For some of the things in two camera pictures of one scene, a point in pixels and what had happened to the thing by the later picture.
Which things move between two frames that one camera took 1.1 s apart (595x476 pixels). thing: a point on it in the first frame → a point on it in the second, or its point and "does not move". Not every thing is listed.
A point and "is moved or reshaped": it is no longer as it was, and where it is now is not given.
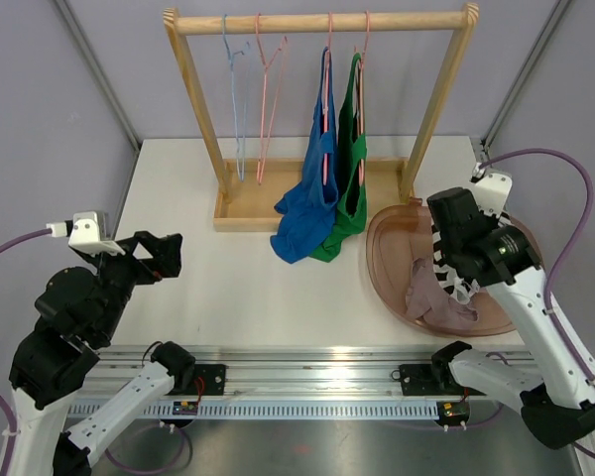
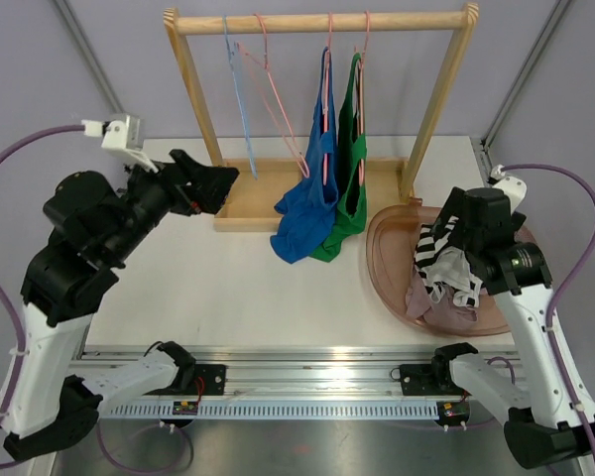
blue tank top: (308, 207) does not move
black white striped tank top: (462, 289) is moved or reshaped
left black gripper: (166, 252) → (195, 187)
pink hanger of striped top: (282, 49) → (272, 103)
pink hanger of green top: (359, 88) does not move
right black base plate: (422, 380) does not move
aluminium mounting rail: (285, 373) does not move
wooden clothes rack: (250, 189) does not move
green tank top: (351, 164) does not move
